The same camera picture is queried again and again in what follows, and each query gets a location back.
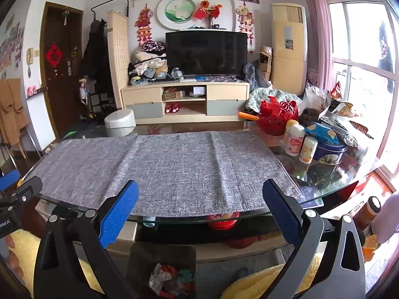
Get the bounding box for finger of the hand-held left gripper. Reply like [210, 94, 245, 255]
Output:
[0, 170, 20, 191]
[0, 176, 43, 214]

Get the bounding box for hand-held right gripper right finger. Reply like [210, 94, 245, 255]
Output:
[262, 178, 366, 299]

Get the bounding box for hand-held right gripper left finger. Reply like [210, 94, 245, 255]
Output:
[34, 180, 140, 299]

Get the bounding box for dark grey trash bin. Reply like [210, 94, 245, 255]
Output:
[126, 242, 197, 299]

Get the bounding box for teal packet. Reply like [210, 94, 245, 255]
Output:
[178, 269, 195, 286]

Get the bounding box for person's left hand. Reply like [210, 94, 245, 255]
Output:
[4, 233, 25, 284]

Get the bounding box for basketball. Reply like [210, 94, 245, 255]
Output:
[226, 235, 265, 250]

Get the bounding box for red round tin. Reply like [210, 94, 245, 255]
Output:
[208, 212, 240, 231]

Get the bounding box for whiteboard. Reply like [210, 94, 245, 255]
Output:
[26, 88, 57, 154]

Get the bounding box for small white bottle yellow label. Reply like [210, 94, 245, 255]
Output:
[299, 136, 318, 164]

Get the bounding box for brown coat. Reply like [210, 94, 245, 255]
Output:
[0, 79, 30, 145]

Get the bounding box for grey table mat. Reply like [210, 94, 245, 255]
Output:
[31, 131, 304, 219]

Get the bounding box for white bottle red label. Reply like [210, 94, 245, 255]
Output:
[282, 119, 305, 157]

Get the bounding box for blue round tin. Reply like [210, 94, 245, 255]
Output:
[312, 140, 348, 175]

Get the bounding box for yellow fluffy garment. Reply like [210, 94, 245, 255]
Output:
[9, 227, 323, 299]

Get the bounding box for brown jar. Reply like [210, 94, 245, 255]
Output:
[355, 196, 381, 231]

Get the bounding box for white round stool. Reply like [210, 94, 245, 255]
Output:
[104, 109, 137, 137]

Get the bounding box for brown wooden door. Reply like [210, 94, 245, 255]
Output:
[40, 1, 85, 138]

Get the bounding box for red basket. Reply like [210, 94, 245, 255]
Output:
[256, 96, 299, 136]

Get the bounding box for pale pink container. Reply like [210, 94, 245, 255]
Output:
[372, 193, 399, 243]

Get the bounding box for black cube shelf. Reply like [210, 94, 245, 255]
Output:
[89, 92, 117, 119]

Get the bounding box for pile of snack bags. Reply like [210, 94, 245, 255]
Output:
[301, 81, 375, 162]

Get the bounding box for floral cloth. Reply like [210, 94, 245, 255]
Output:
[246, 88, 303, 113]

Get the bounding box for cream television cabinet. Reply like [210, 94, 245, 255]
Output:
[121, 79, 250, 124]

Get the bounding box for red door ornament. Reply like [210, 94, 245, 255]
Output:
[44, 44, 64, 68]

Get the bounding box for grey blue cloth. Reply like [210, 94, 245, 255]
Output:
[243, 63, 269, 91]

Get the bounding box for cream standing air conditioner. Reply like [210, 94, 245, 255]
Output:
[271, 3, 308, 97]

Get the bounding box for cardboard boxes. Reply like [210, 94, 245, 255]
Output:
[259, 46, 272, 81]

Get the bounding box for pile of clothes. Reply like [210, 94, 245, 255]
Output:
[128, 41, 169, 84]

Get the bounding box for woven screen panel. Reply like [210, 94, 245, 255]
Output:
[107, 10, 131, 110]

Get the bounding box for dark hanging coats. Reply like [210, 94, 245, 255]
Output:
[82, 19, 113, 88]

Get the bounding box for black television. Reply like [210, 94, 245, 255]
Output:
[165, 30, 248, 78]

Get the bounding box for red hanging decoration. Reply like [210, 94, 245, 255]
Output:
[135, 4, 155, 47]
[235, 2, 255, 47]

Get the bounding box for pink curtain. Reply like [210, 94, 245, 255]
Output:
[299, 0, 335, 92]

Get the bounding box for window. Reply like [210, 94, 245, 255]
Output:
[321, 0, 399, 175]

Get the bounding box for black coat rack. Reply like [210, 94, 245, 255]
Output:
[90, 0, 130, 38]

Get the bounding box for red flowers in vase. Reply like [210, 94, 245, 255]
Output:
[193, 0, 223, 29]

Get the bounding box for wall intercom phone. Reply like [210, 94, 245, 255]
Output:
[26, 47, 34, 78]

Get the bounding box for wall photo collage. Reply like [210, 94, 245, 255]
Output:
[0, 15, 25, 80]

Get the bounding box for round wall art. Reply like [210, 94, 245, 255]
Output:
[157, 0, 197, 31]

